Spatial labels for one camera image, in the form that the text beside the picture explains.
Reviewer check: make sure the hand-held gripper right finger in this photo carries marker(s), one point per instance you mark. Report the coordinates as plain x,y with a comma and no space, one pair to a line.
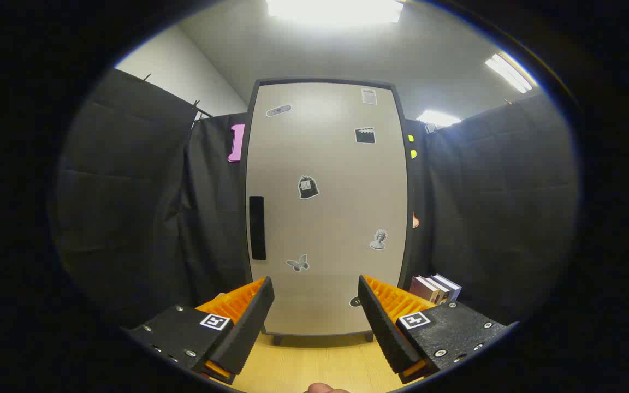
383,333

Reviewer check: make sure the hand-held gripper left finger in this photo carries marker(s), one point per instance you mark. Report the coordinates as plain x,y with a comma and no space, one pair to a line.
249,333

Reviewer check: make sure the maroon book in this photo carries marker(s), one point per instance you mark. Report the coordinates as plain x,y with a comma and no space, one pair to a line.
421,289

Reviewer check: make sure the grey book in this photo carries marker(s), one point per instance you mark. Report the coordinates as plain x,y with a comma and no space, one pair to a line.
439,289

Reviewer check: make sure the black backdrop cloth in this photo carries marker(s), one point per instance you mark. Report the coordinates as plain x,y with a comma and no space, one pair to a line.
129,191

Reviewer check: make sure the ceiling light panel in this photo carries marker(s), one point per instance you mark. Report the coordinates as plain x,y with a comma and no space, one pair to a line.
511,72
336,11
437,118

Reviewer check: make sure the dark grey cabinet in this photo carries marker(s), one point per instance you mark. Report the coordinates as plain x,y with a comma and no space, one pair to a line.
322,81

